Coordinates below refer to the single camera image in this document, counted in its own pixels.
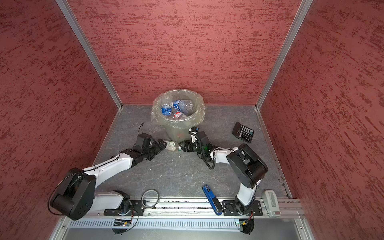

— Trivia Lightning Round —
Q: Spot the left aluminium corner post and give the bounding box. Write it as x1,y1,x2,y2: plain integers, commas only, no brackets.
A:
56,0,124,111

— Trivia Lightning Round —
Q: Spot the blue utility knife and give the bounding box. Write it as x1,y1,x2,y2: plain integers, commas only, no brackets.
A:
202,185,223,216

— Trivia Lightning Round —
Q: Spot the clear plastic bin liner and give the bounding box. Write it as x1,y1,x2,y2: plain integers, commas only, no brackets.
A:
151,89,206,129

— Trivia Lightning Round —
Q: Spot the right aluminium corner post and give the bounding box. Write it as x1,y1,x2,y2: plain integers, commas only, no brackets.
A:
256,0,313,111

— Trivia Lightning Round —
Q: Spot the black calculator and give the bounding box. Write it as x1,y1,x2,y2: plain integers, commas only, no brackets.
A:
232,122,255,143

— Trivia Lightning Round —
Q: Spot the grey mesh waste bin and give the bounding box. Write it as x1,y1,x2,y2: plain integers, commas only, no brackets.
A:
161,107,191,142

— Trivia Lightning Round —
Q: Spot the blue label bottle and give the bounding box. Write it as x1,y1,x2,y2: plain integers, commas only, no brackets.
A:
161,95,173,117
173,100,195,116

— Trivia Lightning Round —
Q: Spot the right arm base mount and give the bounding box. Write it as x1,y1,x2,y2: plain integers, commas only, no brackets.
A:
222,200,263,217

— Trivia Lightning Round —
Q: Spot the aluminium corner post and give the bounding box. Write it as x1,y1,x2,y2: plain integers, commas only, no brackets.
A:
56,0,124,111
256,0,313,111

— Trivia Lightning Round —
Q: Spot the Wahaha red white bottle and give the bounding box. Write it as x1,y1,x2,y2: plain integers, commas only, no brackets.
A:
173,111,187,120

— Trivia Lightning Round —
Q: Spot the white slotted cable duct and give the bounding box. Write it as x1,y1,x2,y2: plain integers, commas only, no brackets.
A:
68,218,240,231

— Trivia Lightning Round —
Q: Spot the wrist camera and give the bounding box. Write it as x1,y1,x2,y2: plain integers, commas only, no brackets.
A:
188,127,199,137
133,133,153,151

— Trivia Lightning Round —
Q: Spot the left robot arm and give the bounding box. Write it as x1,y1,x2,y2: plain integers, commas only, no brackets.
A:
47,134,168,221

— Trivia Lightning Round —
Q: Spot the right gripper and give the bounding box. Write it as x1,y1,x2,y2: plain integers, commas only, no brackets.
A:
178,140,205,154

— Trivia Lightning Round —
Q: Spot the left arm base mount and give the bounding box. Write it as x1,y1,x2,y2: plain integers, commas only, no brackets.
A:
104,200,145,217

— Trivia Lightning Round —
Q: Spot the grey white stapler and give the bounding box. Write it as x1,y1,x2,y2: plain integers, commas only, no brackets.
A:
262,190,282,218

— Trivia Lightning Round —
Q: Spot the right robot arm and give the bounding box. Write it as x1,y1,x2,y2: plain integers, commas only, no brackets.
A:
179,129,268,216

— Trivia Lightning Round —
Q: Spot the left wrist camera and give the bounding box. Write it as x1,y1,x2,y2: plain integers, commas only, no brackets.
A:
133,133,153,151

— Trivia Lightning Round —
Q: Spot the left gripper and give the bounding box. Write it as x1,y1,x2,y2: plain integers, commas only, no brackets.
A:
142,138,168,160

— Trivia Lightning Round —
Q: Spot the aluminium front rail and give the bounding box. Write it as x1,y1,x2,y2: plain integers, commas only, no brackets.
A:
59,196,305,219

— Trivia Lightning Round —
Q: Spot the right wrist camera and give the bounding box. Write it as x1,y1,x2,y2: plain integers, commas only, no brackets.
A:
188,127,199,137

